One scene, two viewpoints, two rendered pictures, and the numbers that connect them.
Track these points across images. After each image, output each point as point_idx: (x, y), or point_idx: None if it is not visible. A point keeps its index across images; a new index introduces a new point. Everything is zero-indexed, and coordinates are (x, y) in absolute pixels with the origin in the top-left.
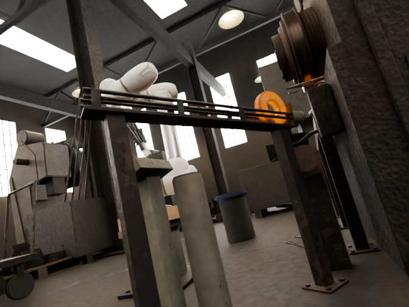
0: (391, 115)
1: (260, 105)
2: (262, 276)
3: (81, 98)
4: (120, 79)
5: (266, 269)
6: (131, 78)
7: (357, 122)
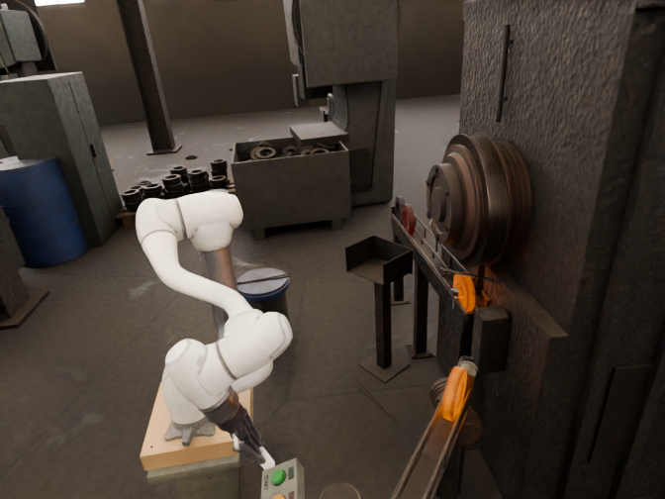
0: (571, 417)
1: (452, 410)
2: (361, 496)
3: None
4: (223, 361)
5: (360, 475)
6: (251, 365)
7: (538, 418)
